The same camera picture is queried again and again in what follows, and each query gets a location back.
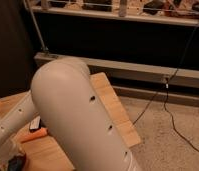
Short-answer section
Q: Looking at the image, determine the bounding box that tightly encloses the grey metal pole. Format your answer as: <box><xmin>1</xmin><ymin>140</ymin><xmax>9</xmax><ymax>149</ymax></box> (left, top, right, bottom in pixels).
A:
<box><xmin>26</xmin><ymin>0</ymin><xmax>49</xmax><ymax>54</ymax></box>

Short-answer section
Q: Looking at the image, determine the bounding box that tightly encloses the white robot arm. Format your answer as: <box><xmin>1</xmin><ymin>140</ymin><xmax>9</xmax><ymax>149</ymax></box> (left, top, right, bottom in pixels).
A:
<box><xmin>0</xmin><ymin>57</ymin><xmax>142</xmax><ymax>171</ymax></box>

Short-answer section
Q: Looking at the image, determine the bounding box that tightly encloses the wooden shelf rail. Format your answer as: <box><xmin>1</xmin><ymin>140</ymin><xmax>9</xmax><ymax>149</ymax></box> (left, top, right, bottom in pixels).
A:
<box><xmin>22</xmin><ymin>0</ymin><xmax>199</xmax><ymax>27</ymax></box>

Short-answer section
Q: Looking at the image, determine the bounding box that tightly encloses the blue ceramic cup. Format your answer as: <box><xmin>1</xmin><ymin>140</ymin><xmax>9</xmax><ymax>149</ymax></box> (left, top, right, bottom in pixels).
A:
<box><xmin>7</xmin><ymin>156</ymin><xmax>26</xmax><ymax>171</ymax></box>

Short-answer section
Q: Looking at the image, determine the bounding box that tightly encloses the red white black box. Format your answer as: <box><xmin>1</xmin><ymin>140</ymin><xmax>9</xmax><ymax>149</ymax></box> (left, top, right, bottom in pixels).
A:
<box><xmin>29</xmin><ymin>116</ymin><xmax>41</xmax><ymax>132</ymax></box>

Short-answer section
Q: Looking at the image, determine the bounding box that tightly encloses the black cable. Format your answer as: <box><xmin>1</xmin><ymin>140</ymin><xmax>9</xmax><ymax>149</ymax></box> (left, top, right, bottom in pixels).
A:
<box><xmin>132</xmin><ymin>19</ymin><xmax>199</xmax><ymax>171</ymax></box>

